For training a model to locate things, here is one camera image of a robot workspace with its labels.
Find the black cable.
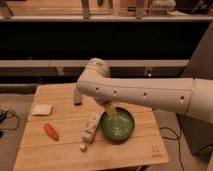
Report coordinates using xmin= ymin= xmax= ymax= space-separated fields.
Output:
xmin=0 ymin=109 xmax=21 ymax=138
xmin=158 ymin=125 xmax=186 ymax=171

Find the wooden folding table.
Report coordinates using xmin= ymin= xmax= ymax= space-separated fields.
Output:
xmin=13 ymin=84 xmax=169 ymax=171

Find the grey cabinet right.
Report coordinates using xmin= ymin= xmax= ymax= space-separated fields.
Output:
xmin=177 ymin=30 xmax=213 ymax=155

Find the grey rectangular block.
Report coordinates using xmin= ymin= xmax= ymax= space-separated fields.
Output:
xmin=74 ymin=90 xmax=82 ymax=105

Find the black cable left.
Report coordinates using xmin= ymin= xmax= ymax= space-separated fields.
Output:
xmin=0 ymin=109 xmax=21 ymax=138

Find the green bowl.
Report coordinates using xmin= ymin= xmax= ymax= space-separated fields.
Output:
xmin=100 ymin=107 xmax=135 ymax=142

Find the white tube bottle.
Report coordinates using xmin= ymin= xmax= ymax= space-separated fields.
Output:
xmin=80 ymin=113 xmax=101 ymax=151

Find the black cable right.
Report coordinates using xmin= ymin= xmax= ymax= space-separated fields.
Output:
xmin=158 ymin=125 xmax=186 ymax=171

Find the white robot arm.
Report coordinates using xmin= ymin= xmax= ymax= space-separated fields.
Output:
xmin=76 ymin=58 xmax=213 ymax=124

